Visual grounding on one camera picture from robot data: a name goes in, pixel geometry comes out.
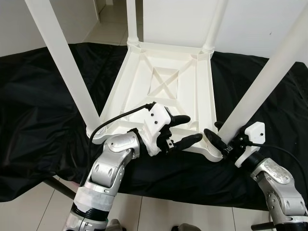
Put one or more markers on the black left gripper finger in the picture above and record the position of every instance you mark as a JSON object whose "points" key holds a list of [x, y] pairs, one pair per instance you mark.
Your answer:
{"points": [[187, 141], [179, 120]]}

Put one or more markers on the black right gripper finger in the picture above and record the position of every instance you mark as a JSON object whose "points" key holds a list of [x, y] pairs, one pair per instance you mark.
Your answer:
{"points": [[216, 140], [218, 125]]}

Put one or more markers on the white plastic table top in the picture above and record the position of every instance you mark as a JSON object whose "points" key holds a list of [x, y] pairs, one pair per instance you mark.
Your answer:
{"points": [[144, 96]]}

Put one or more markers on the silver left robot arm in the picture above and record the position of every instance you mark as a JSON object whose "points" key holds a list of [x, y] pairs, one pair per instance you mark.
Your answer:
{"points": [[110, 163]]}

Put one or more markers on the grey robot right leg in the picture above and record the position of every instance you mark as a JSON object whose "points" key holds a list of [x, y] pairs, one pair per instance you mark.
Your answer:
{"points": [[187, 227]]}

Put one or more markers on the grey robot leg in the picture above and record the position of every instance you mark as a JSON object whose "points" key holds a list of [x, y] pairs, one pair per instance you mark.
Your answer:
{"points": [[113, 226], [187, 227]]}

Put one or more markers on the grey robot left leg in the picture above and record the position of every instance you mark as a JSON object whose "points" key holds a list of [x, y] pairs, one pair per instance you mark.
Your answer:
{"points": [[113, 226]]}

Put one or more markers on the black cloth table cover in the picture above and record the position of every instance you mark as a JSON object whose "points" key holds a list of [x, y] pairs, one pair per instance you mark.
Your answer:
{"points": [[38, 125]]}

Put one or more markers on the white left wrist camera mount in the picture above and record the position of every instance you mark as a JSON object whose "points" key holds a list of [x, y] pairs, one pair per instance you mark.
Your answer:
{"points": [[156, 118]]}

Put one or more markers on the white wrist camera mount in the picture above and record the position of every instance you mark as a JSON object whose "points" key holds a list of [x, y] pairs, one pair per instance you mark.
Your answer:
{"points": [[156, 118], [255, 132]]}

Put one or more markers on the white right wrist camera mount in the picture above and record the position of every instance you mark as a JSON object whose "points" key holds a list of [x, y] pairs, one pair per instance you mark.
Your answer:
{"points": [[255, 132]]}

